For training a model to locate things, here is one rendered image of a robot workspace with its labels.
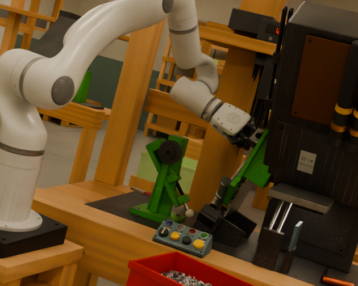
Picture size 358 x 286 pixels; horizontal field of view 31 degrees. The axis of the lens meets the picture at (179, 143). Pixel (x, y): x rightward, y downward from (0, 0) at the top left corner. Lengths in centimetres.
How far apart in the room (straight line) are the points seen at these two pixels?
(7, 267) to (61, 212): 42
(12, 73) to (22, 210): 34
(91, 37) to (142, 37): 81
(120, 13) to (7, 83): 34
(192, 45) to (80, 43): 45
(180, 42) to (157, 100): 59
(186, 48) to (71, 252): 69
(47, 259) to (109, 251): 27
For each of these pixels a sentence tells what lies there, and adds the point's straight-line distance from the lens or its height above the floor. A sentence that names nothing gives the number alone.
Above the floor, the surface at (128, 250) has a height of 85.
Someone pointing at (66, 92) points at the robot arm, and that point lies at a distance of 153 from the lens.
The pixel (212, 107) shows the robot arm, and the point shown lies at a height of 129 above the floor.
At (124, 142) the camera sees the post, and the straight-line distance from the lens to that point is 244.
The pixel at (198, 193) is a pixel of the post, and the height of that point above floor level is 96.
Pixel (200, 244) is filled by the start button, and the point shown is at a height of 93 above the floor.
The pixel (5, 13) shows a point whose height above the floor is 148.
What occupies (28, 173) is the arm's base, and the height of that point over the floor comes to 103.
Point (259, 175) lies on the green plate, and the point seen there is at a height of 113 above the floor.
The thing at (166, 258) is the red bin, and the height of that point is 91.
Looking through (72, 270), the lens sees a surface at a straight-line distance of 176.
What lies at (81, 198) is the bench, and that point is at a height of 88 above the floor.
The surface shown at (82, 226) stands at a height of 87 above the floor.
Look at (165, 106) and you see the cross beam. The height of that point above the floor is 122.
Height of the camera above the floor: 137
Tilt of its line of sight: 6 degrees down
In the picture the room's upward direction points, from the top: 15 degrees clockwise
